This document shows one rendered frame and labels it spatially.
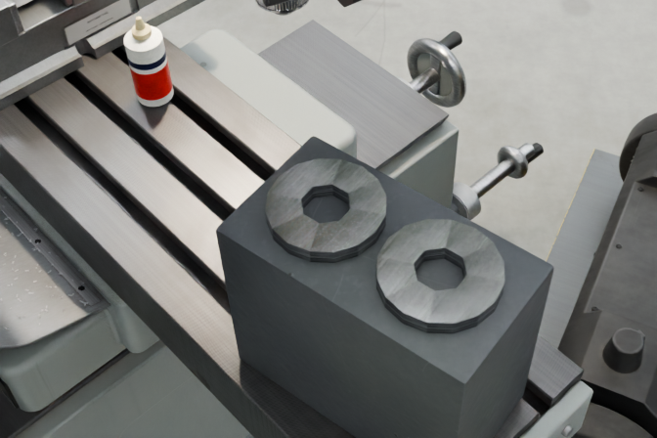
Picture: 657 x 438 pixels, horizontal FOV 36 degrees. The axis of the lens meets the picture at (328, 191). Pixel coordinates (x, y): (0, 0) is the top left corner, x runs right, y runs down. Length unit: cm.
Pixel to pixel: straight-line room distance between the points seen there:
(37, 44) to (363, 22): 153
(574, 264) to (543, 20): 112
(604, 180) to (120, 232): 95
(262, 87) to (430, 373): 66
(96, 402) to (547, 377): 52
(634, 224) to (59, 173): 77
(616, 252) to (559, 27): 129
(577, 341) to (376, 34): 141
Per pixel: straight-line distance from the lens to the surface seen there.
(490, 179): 157
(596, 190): 171
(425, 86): 154
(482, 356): 69
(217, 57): 133
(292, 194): 75
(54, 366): 110
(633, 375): 127
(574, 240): 164
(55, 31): 116
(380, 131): 134
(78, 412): 117
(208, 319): 93
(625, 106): 244
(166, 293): 95
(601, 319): 130
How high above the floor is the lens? 168
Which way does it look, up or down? 50 degrees down
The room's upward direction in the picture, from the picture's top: 3 degrees counter-clockwise
